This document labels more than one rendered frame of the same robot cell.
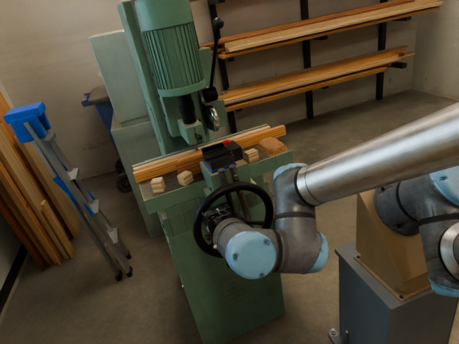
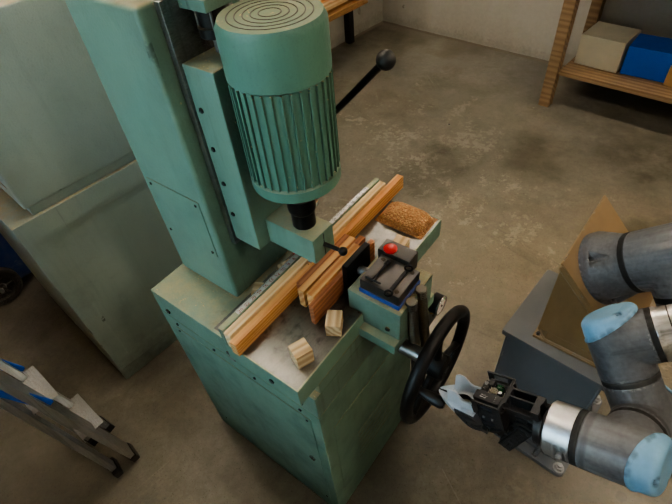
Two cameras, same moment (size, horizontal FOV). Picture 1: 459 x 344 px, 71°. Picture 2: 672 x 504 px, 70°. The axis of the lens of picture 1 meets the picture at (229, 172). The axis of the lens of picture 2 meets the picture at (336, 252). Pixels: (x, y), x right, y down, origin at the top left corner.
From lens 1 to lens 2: 0.76 m
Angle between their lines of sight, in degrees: 31
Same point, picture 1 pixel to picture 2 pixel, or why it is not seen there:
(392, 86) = (362, 19)
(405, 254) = not seen: hidden behind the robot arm
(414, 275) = not seen: hidden behind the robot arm
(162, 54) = (297, 136)
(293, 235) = (659, 408)
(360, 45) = not seen: outside the picture
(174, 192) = (331, 354)
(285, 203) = (635, 369)
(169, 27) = (314, 85)
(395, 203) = (618, 277)
